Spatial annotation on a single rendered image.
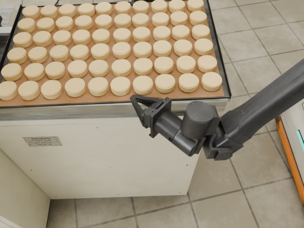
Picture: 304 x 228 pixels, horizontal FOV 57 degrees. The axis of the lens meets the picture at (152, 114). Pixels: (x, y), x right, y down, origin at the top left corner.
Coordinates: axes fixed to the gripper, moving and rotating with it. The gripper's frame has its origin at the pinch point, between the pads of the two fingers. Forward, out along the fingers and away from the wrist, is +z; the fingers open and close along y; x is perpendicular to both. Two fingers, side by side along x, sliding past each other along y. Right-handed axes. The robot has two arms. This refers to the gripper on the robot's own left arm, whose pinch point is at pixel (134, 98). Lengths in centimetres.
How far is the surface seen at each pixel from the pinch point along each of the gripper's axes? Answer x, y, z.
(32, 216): -40, 68, 26
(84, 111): -7.8, 9.6, 12.5
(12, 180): -35, 44, 31
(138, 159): 1.2, 41.3, 1.9
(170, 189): 11, 77, -8
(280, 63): 141, 95, -3
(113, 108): -2.1, 8.5, 6.7
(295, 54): 157, 95, -7
